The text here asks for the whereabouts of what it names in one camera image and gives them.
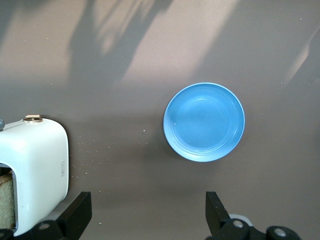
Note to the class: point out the white toaster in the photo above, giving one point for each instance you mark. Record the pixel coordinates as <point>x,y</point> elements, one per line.
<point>37,155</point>

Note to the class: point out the brown bread slice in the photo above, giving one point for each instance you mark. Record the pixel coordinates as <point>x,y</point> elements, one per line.
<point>6,202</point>

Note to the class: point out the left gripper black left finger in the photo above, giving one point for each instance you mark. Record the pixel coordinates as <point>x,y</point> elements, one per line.
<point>72,220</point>

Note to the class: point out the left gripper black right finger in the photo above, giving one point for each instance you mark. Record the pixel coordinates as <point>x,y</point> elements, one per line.
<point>217,220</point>

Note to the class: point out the blue plate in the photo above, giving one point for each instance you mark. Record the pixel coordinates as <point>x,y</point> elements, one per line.
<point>203,122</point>

